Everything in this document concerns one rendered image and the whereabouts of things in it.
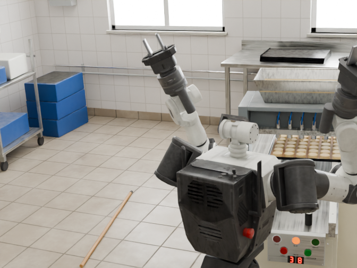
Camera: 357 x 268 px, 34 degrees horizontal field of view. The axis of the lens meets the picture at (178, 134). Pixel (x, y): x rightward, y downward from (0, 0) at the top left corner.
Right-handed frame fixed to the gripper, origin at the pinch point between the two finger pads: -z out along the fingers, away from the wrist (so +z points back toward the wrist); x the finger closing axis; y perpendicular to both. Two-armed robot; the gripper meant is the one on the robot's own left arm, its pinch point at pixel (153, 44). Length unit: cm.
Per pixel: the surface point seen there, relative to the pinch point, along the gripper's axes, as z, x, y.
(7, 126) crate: 95, -233, -322
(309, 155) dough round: 110, 30, -82
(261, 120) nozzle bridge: 88, 14, -97
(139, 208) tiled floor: 167, -113, -202
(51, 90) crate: 98, -204, -393
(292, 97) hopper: 80, 34, -94
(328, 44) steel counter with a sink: 168, 80, -375
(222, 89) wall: 182, -39, -413
